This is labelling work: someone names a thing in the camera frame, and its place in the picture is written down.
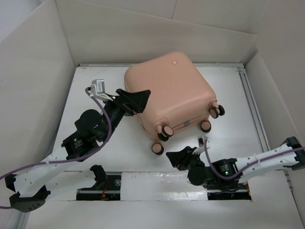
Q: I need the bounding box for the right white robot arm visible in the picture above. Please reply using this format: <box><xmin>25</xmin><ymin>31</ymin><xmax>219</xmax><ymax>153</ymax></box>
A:
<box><xmin>166</xmin><ymin>137</ymin><xmax>305</xmax><ymax>192</ymax></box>

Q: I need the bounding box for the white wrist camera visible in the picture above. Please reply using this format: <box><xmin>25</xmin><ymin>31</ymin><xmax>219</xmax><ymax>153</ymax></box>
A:
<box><xmin>89</xmin><ymin>79</ymin><xmax>115</xmax><ymax>102</ymax></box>
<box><xmin>193</xmin><ymin>136</ymin><xmax>211</xmax><ymax>155</ymax></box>

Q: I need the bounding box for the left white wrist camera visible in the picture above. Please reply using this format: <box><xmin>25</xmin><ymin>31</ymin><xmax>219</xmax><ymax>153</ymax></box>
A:
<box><xmin>89</xmin><ymin>79</ymin><xmax>115</xmax><ymax>102</ymax></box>

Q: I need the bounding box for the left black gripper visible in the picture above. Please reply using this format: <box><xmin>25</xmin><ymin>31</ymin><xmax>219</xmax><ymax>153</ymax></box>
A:
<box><xmin>103</xmin><ymin>89</ymin><xmax>153</xmax><ymax>142</ymax></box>

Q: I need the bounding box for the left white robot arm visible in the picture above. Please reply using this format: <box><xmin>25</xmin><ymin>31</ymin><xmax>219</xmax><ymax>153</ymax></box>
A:
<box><xmin>1</xmin><ymin>87</ymin><xmax>151</xmax><ymax>213</ymax></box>

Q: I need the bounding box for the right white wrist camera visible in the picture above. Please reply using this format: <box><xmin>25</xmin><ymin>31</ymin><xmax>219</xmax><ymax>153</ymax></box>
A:
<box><xmin>193</xmin><ymin>136</ymin><xmax>211</xmax><ymax>155</ymax></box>

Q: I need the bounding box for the pink hard-shell suitcase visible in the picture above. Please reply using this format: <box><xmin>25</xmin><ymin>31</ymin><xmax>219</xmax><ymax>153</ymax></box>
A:
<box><xmin>124</xmin><ymin>52</ymin><xmax>225</xmax><ymax>155</ymax></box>

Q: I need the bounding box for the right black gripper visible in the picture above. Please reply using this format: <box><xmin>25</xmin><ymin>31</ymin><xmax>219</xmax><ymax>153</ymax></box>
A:
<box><xmin>165</xmin><ymin>146</ymin><xmax>204</xmax><ymax>170</ymax></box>

